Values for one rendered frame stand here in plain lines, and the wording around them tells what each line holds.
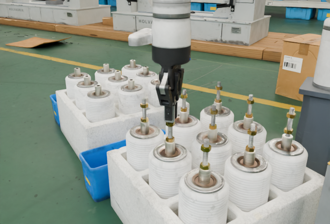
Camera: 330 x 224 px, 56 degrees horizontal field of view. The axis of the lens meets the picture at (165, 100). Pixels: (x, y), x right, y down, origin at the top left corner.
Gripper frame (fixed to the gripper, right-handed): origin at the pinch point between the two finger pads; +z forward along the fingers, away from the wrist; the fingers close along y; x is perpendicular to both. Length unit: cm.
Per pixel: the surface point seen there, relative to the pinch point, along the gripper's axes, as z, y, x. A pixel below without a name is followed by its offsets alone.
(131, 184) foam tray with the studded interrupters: 17.9, -3.0, 8.3
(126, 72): 11, 57, 35
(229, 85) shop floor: 35, 123, -3
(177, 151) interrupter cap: 9.9, 1.1, -1.3
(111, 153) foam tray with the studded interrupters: 17.0, 6.8, 17.9
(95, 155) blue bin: 25.3, 16.3, 28.5
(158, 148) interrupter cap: 9.7, 0.8, 3.0
